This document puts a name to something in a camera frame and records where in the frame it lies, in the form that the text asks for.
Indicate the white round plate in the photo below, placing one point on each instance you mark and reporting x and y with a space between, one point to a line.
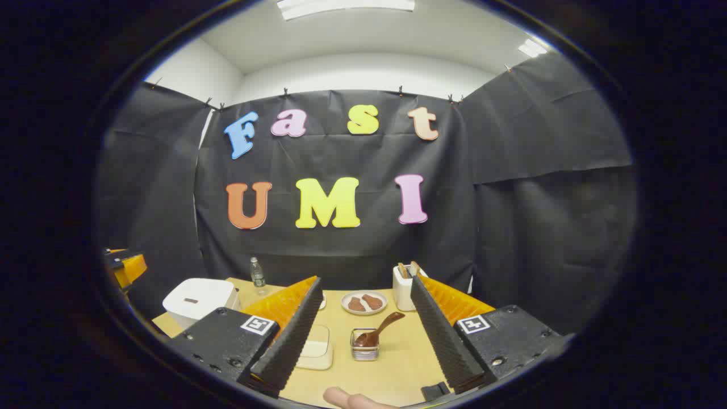
363 311

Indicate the black backdrop cloth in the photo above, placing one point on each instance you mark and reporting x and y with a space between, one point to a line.
341 255

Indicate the white rice cooker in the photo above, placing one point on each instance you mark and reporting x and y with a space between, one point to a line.
196 301

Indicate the white divided grain dish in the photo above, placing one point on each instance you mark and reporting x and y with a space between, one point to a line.
322 302

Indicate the small ceiling light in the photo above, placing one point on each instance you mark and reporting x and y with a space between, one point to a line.
532 48

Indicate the long ceiling light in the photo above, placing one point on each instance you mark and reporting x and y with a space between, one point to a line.
346 7

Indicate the white toaster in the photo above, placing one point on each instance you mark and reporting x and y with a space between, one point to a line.
403 292

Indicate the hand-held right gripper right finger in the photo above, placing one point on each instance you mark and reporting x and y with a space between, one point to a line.
443 341

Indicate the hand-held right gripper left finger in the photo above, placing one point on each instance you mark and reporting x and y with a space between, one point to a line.
287 341

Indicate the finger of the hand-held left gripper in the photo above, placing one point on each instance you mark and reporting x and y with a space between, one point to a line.
129 270

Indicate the clear water bottle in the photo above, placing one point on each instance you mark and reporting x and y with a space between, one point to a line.
258 275

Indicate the brown meat piece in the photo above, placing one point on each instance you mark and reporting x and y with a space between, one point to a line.
373 301
356 304

